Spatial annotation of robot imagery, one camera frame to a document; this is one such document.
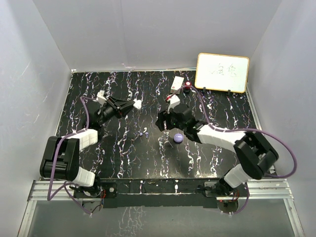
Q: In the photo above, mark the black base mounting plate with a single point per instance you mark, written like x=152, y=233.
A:
x=114, y=193

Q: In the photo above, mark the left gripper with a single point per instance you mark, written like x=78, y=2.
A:
x=125, y=107

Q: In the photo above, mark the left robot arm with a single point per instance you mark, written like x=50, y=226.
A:
x=61, y=156

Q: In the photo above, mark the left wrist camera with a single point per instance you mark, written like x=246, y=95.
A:
x=101, y=99

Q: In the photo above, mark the white earbud charging case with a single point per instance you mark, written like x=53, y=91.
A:
x=137, y=104

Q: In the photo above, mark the aluminium frame rail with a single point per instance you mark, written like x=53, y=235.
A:
x=267, y=211

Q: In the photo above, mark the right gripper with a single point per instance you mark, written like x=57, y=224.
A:
x=163, y=116

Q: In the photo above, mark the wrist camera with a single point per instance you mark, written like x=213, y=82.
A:
x=101, y=99
x=173, y=101

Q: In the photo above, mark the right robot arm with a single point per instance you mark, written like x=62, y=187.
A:
x=255, y=154

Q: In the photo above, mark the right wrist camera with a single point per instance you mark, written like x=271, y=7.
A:
x=173, y=101

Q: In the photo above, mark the white whiteboard yellow frame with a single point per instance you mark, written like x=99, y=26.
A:
x=222, y=72

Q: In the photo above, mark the white green box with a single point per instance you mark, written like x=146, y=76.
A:
x=177, y=83

